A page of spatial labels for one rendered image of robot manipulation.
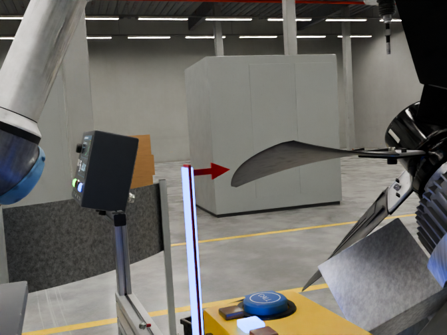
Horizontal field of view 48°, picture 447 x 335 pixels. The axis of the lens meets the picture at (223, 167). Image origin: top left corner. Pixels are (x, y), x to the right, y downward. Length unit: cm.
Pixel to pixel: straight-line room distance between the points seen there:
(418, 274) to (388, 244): 6
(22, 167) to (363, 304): 58
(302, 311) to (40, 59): 62
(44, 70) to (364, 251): 60
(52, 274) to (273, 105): 522
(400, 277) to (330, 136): 685
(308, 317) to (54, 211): 208
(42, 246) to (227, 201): 481
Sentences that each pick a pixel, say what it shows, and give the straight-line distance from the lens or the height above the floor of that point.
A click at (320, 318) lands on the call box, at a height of 107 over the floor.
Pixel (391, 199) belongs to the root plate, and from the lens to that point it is 95.
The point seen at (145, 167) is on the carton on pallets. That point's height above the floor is 66.
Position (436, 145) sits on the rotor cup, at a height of 119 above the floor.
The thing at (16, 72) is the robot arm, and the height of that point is 135.
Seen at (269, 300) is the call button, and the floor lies 108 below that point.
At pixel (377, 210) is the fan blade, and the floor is 107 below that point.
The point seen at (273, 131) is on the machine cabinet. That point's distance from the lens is 721.
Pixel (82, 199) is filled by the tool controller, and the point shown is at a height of 109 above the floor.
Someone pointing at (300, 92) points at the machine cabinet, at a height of 171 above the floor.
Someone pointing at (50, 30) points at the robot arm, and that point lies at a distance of 91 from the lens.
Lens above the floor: 124
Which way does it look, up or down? 4 degrees down
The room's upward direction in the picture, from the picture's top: 3 degrees counter-clockwise
